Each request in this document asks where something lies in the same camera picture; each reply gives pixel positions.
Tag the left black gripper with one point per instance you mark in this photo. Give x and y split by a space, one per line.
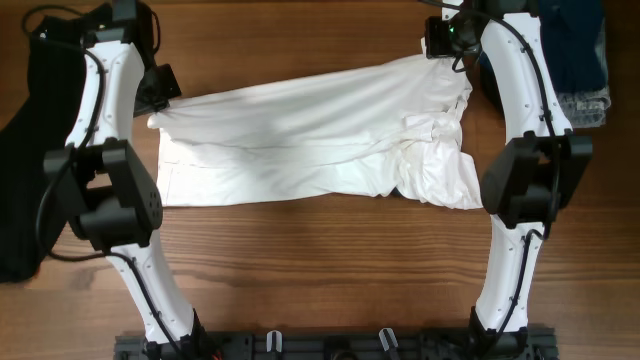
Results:
171 90

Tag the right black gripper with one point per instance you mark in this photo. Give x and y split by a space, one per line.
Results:
435 47

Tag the white t-shirt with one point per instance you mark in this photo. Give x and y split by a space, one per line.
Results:
373 131

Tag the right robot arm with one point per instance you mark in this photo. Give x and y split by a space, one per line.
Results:
532 178

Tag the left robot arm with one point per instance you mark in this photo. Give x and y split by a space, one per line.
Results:
110 199

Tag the dark folded garment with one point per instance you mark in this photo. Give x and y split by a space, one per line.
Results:
489 83

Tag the blue folded shirt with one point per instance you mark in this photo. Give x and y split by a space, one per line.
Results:
569 31

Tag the black garment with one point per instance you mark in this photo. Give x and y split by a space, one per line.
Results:
55 80

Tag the folded light denim jeans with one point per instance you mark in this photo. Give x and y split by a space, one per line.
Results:
588 109

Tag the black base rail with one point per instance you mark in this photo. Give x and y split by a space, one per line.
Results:
430 344

